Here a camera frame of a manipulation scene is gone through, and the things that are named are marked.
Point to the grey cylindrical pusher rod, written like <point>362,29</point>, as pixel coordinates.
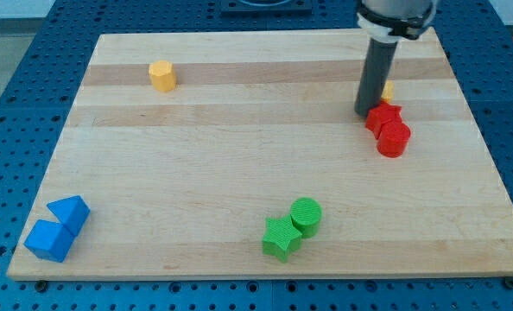
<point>375,72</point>

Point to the yellow hexagon block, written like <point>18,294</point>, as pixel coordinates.
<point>162,75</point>

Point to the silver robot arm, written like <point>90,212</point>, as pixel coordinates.
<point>387,22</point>

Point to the yellow block behind rod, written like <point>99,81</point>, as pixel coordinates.
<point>388,92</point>

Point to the red star block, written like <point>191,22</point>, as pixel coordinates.
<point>381,115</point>

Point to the red cylinder block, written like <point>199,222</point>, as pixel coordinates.
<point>393,139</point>

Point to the green cylinder block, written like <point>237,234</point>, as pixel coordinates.
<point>306,216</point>

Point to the wooden board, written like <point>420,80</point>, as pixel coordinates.
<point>180,183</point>

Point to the green star block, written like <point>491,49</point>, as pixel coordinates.
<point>281,238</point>

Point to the blue triangle block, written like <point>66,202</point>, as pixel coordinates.
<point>72,212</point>

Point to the blue cube block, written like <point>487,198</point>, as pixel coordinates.
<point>49,241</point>

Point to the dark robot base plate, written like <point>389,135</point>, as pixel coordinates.
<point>265,6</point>

